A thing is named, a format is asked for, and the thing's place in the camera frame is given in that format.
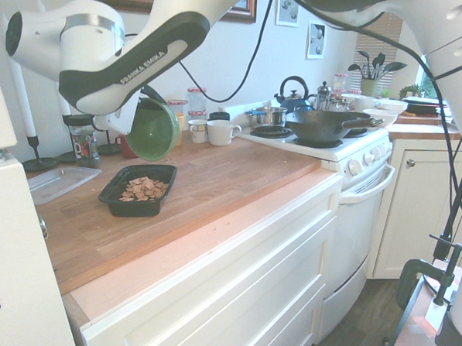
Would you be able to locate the green ceramic bowl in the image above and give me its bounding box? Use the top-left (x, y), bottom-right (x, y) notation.
top-left (123, 94), bottom-right (182, 165)

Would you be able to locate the green C-clamp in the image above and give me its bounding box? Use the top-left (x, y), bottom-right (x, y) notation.
top-left (395, 239), bottom-right (462, 314)

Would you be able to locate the white drawer cabinet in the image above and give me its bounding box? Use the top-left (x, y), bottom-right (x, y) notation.
top-left (60, 159), bottom-right (345, 346)

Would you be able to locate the white stove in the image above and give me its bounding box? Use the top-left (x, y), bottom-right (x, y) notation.
top-left (224, 99), bottom-right (399, 346)

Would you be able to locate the spice jar with black lid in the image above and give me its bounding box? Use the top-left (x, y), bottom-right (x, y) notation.
top-left (65, 113), bottom-right (104, 170)

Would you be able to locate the black pan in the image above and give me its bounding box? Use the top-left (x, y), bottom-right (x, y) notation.
top-left (402, 95), bottom-right (451, 117)

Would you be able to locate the white cabinet door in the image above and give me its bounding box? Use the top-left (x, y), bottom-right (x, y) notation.
top-left (372, 135), bottom-right (462, 285)

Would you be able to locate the clear plastic lid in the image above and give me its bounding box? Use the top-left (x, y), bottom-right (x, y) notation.
top-left (26, 163), bottom-right (103, 210)

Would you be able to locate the glass french press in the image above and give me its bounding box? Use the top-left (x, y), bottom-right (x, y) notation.
top-left (314, 81), bottom-right (334, 111)

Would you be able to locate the large white mug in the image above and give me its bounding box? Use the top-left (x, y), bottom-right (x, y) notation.
top-left (204, 118), bottom-right (244, 149)

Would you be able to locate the small green plant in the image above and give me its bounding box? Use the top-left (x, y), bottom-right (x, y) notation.
top-left (398, 83), bottom-right (423, 101)

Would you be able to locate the robot mounting table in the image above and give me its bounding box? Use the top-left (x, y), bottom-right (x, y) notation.
top-left (378, 255), bottom-right (462, 346)

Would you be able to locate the red mug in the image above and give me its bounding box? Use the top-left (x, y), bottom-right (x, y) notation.
top-left (113, 133), bottom-right (142, 160)

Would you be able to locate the black spatula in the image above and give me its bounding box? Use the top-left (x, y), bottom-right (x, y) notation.
top-left (379, 60), bottom-right (409, 81)

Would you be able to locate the stainless steel pot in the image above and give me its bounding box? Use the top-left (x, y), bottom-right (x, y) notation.
top-left (243, 104), bottom-right (289, 132)

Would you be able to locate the white refrigerator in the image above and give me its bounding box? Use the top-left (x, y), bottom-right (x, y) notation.
top-left (0, 52), bottom-right (93, 346)

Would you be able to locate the black wok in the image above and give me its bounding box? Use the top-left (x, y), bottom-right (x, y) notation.
top-left (284, 108), bottom-right (387, 148)

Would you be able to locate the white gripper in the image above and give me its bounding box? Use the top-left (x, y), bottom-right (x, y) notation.
top-left (93, 81), bottom-right (169, 139)

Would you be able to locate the green utensil holder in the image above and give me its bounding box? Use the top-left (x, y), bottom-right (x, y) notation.
top-left (359, 77), bottom-right (378, 98)

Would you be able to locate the black mug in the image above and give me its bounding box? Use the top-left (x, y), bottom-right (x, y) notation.
top-left (207, 110), bottom-right (232, 123)

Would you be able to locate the wooden framed picture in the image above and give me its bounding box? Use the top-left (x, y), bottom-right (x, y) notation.
top-left (80, 0), bottom-right (258, 25)

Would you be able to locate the white cup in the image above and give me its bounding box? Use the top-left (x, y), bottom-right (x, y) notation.
top-left (352, 94), bottom-right (383, 114)

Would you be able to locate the black plastic food tray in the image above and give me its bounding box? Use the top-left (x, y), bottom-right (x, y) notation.
top-left (96, 161), bottom-right (179, 221)

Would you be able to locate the jar with red lid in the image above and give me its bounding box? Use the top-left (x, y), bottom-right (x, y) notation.
top-left (332, 72), bottom-right (349, 96)

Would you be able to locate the thick black cable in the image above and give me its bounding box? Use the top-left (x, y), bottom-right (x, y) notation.
top-left (168, 0), bottom-right (462, 248)

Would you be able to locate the black stand pole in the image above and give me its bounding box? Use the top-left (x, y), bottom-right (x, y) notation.
top-left (431, 152), bottom-right (462, 264)

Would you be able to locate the tall jar red checkered lid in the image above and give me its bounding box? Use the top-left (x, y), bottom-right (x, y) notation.
top-left (186, 85), bottom-right (208, 113)

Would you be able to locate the window blind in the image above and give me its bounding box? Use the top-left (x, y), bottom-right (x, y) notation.
top-left (354, 10), bottom-right (405, 74)

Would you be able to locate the wide white bowl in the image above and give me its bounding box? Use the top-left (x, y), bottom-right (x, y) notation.
top-left (361, 107), bottom-right (399, 129)

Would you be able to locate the blue kettle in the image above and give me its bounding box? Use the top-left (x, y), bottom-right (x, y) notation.
top-left (273, 74), bottom-right (319, 114)

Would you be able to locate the white patterned mug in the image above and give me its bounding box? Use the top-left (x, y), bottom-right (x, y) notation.
top-left (186, 118), bottom-right (209, 145)

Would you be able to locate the white art print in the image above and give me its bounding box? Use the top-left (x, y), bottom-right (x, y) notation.
top-left (275, 0), bottom-right (301, 28)
top-left (306, 22), bottom-right (328, 61)

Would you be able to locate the brown square cereal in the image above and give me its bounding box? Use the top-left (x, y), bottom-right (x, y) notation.
top-left (117, 174), bottom-right (170, 206)

